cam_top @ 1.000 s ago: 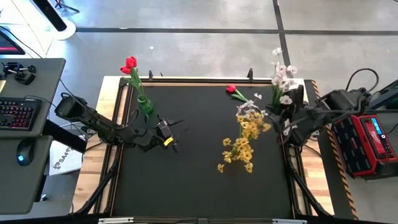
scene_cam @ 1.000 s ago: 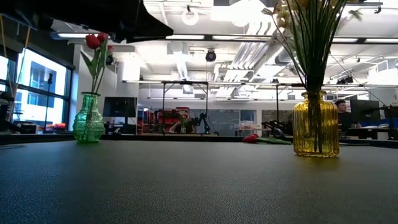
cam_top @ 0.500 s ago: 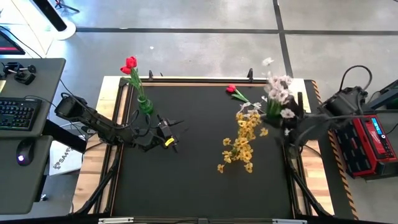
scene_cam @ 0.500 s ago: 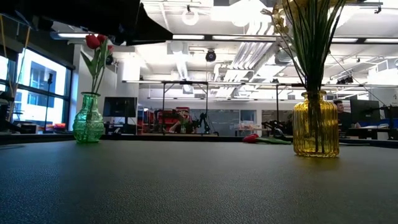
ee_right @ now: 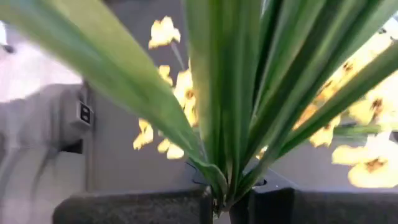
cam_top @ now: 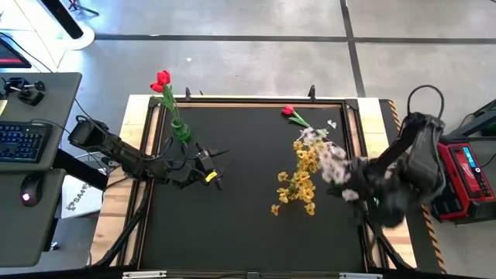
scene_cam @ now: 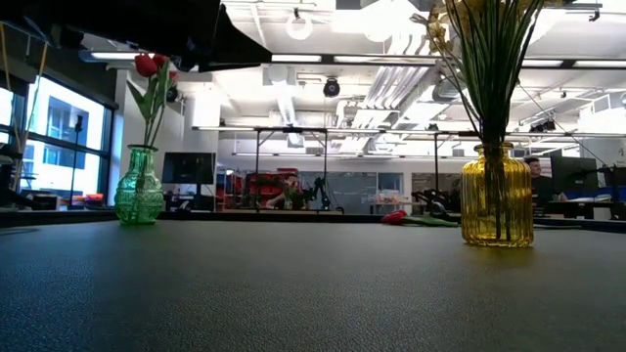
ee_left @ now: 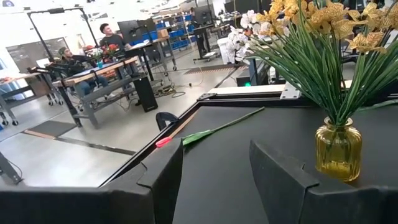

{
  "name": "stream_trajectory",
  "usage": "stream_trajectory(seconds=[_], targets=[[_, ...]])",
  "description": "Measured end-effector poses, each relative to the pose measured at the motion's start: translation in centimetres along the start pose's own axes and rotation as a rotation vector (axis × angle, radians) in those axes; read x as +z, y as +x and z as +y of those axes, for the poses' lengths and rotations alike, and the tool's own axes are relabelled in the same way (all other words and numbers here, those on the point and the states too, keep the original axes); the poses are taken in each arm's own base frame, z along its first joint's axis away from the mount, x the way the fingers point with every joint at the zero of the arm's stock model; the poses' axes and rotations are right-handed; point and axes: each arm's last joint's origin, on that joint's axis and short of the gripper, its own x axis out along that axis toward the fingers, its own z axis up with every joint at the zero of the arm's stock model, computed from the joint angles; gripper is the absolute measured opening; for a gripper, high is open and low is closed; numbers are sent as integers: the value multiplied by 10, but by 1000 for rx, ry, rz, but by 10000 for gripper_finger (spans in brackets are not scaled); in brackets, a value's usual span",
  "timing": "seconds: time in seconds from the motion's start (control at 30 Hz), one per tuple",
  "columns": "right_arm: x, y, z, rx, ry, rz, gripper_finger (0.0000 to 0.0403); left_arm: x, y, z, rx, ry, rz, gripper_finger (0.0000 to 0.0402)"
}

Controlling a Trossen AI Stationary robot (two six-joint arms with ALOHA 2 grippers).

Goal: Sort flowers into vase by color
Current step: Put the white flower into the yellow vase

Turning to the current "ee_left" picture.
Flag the white bin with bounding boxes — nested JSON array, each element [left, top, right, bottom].
[[216, 37, 233, 65]]

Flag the black table mat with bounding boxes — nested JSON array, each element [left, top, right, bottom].
[[102, 104, 398, 224]]

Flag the black standing desk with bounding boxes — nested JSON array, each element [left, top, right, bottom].
[[190, 4, 222, 62]]

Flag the yellow artificial flower bunch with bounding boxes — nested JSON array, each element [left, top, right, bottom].
[[269, 0, 355, 125], [335, 0, 398, 125]]

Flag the black computer tower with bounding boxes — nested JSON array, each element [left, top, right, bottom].
[[132, 76, 159, 113]]

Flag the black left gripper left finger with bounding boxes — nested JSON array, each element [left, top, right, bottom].
[[136, 138, 184, 224]]

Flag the black table clamp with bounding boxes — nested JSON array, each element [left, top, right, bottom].
[[155, 111, 180, 132]]

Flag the white metal frame bracket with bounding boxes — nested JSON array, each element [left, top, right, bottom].
[[279, 81, 302, 101]]

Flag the floor cable bundle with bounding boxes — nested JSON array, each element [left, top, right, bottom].
[[154, 83, 187, 99]]

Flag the wooden table with grey frame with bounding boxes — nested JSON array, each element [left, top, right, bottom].
[[51, 55, 147, 129]]

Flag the white background flowers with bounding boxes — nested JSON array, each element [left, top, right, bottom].
[[91, 48, 105, 69]]

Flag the yellow glass vase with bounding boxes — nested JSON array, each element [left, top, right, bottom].
[[315, 116, 363, 183]]

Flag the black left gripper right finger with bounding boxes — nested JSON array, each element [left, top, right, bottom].
[[248, 139, 320, 224]]

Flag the person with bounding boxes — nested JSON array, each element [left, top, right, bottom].
[[98, 22, 133, 51], [57, 46, 110, 98]]

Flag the black monitor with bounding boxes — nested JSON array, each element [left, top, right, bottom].
[[117, 17, 157, 44]]

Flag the shelf with blue bins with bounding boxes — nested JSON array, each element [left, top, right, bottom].
[[154, 12, 200, 50]]

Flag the red background flowers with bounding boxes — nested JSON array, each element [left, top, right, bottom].
[[104, 43, 121, 60]]

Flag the thin black background rig frame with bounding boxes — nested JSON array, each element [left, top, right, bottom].
[[27, 6, 100, 63]]

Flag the red artificial tulip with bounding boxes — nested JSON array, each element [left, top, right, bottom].
[[155, 106, 266, 149]]

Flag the dark floor mat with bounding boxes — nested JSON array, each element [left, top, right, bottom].
[[23, 120, 78, 140]]

